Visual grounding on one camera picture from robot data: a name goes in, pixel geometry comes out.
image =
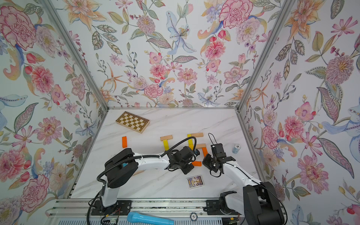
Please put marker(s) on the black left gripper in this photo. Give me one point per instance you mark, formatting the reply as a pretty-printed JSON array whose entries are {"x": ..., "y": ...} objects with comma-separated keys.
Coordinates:
[{"x": 190, "y": 168}]

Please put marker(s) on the orange block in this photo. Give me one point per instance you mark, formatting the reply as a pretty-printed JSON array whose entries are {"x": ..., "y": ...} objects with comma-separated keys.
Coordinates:
[
  {"x": 124, "y": 142},
  {"x": 204, "y": 151},
  {"x": 197, "y": 163}
]

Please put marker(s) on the playing card box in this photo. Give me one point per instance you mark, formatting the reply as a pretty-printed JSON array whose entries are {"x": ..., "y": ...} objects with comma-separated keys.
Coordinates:
[{"x": 195, "y": 182}]

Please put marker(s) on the aluminium front rail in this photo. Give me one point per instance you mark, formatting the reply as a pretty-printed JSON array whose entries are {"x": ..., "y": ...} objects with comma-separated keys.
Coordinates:
[{"x": 159, "y": 207}]

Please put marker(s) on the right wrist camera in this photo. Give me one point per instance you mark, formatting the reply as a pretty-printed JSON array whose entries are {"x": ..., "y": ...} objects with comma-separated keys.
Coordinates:
[{"x": 218, "y": 150}]

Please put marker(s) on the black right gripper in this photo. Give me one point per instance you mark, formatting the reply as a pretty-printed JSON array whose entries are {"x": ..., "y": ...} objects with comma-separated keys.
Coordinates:
[{"x": 206, "y": 161}]

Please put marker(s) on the natural wood block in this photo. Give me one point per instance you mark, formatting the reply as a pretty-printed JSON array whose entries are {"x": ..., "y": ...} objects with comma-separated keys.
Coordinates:
[
  {"x": 197, "y": 135},
  {"x": 138, "y": 172},
  {"x": 168, "y": 137},
  {"x": 200, "y": 146}
]

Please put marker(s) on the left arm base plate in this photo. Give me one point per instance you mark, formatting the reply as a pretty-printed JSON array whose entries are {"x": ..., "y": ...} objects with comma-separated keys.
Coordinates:
[{"x": 111, "y": 208}]

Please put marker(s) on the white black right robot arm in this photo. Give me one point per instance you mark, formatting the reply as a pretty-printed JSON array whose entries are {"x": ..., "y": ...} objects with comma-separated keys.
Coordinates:
[{"x": 257, "y": 202}]

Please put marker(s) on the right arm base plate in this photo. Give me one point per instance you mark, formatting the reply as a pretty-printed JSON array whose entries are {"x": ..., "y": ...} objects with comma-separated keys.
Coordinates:
[{"x": 214, "y": 207}]

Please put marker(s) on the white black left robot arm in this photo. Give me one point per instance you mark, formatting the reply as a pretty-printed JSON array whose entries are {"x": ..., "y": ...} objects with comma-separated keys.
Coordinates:
[{"x": 120, "y": 168}]

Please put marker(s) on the blue microphone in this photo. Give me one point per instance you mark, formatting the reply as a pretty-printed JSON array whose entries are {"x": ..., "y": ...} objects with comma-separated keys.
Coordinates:
[{"x": 134, "y": 217}]

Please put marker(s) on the orange block front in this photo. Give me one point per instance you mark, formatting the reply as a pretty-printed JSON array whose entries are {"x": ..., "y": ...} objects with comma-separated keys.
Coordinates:
[{"x": 197, "y": 163}]

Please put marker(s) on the wooden folding chessboard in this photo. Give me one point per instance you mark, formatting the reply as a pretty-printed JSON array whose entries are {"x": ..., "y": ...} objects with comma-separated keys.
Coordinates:
[{"x": 133, "y": 122}]

